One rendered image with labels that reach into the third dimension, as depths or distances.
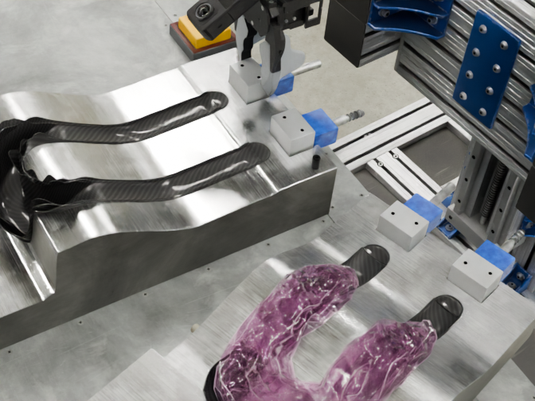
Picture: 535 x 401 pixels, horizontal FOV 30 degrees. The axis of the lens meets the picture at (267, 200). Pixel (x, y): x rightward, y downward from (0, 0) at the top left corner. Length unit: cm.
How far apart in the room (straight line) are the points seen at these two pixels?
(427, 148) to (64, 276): 131
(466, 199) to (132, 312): 90
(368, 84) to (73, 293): 170
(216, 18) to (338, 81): 155
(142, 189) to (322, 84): 156
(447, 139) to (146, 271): 126
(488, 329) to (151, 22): 74
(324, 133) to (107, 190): 29
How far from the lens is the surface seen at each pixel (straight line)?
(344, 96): 270
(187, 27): 153
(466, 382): 111
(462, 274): 120
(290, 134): 125
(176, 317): 121
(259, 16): 126
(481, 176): 189
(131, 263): 118
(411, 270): 121
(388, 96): 272
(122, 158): 125
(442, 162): 228
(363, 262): 122
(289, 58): 130
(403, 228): 122
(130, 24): 159
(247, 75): 133
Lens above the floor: 179
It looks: 48 degrees down
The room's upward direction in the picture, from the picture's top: 6 degrees clockwise
